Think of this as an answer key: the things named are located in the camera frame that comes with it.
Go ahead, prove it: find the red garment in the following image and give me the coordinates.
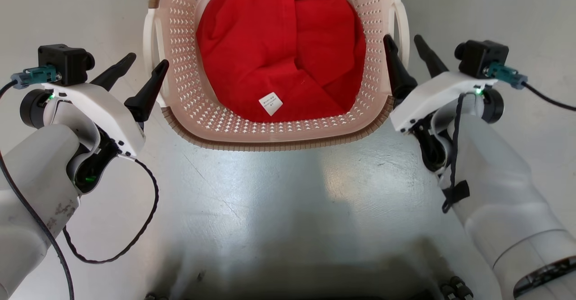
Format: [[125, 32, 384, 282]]
[[196, 0, 367, 124]]

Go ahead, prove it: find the teal left camera connector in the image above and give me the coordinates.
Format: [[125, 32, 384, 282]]
[[11, 65, 62, 90]]

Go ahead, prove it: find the white garment care label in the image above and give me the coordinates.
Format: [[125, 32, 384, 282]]
[[258, 92, 284, 117]]

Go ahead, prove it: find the beige perforated laundry basket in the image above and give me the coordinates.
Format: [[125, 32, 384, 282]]
[[143, 0, 411, 152]]

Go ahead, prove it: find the teal right camera connector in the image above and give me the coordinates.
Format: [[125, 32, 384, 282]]
[[485, 62, 528, 90]]

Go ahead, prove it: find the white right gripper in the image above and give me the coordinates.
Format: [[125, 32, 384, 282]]
[[383, 34, 498, 175]]

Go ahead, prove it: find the black right camera cable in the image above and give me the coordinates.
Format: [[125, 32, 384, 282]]
[[521, 81, 576, 112]]

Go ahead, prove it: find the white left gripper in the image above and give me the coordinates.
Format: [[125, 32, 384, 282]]
[[43, 52, 170, 195]]

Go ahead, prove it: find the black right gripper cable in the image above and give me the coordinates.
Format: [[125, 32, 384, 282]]
[[441, 92, 471, 214]]

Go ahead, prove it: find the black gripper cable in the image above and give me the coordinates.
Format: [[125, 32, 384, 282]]
[[441, 92, 471, 214], [62, 153, 160, 265]]

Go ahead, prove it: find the black camera cable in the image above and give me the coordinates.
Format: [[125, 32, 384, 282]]
[[521, 81, 576, 112], [0, 81, 75, 300]]

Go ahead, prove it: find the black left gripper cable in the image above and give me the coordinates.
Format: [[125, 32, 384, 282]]
[[62, 153, 160, 265]]

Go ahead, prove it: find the black left camera cable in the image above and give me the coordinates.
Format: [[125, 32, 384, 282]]
[[0, 81, 75, 300]]

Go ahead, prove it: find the teal camera connector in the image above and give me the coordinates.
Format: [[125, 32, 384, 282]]
[[11, 65, 62, 90], [485, 62, 528, 90]]

